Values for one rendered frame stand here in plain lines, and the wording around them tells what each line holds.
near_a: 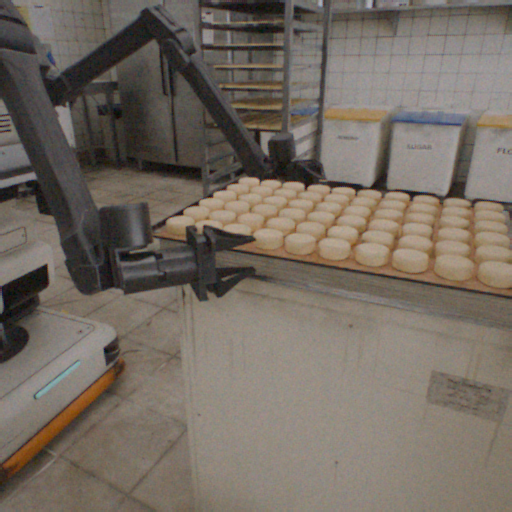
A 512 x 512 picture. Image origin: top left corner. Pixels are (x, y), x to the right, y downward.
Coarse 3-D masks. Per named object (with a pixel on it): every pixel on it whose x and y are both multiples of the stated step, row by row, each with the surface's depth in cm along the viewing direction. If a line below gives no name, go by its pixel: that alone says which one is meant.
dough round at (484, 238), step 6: (480, 234) 72; (486, 234) 72; (492, 234) 72; (498, 234) 72; (474, 240) 72; (480, 240) 71; (486, 240) 70; (492, 240) 70; (498, 240) 70; (504, 240) 70; (510, 240) 70; (474, 246) 72; (480, 246) 71; (498, 246) 69; (504, 246) 69
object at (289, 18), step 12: (288, 0) 186; (288, 12) 187; (288, 24) 189; (288, 36) 191; (288, 48) 193; (288, 60) 195; (288, 72) 197; (288, 84) 199; (288, 96) 201; (288, 108) 203; (288, 120) 206; (288, 132) 209
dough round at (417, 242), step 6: (402, 240) 70; (408, 240) 70; (414, 240) 70; (420, 240) 70; (426, 240) 70; (402, 246) 69; (408, 246) 68; (414, 246) 68; (420, 246) 68; (426, 246) 68; (426, 252) 68
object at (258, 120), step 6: (252, 114) 262; (258, 114) 263; (264, 114) 262; (270, 114) 265; (246, 120) 237; (252, 120) 237; (258, 120) 238; (264, 120) 244; (270, 120) 237; (276, 120) 237; (294, 120) 236; (300, 120) 242; (246, 126) 225; (252, 126) 218; (258, 126) 223; (264, 126) 216; (270, 126) 221; (276, 126) 216
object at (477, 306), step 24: (216, 264) 79; (240, 264) 77; (264, 264) 75; (288, 264) 73; (336, 288) 71; (360, 288) 70; (384, 288) 68; (408, 288) 66; (432, 288) 65; (456, 312) 65; (480, 312) 64; (504, 312) 62
